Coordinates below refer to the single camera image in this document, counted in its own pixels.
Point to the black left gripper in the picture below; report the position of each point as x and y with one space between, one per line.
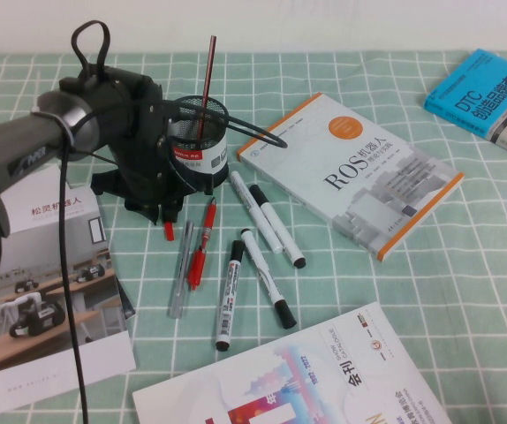
147 168

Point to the red and black marker pen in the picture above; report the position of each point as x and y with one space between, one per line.
169 232

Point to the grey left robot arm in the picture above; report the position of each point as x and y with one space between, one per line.
19 132

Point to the red gel pen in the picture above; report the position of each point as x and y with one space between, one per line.
202 238

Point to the clear grey pen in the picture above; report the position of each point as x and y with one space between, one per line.
182 269

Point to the black mesh pen holder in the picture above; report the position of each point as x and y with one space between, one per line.
205 154

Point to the all white marker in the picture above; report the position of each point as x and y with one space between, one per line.
255 214

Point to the white marker with printed label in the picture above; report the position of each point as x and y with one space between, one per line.
230 296

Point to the white marker with black ends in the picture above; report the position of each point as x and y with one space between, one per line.
277 229

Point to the white marker with black cap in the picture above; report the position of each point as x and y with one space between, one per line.
264 274

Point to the robot photo brochure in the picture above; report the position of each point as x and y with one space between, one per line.
37 282

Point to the red black striped pencil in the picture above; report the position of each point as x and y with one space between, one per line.
209 70

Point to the white ROS book orange edge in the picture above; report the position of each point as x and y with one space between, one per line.
324 150

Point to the white show catalogue magazine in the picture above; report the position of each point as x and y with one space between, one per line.
280 380

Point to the green checked tablecloth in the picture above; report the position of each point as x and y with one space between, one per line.
368 66

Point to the blue DTC book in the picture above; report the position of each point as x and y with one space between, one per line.
470 97

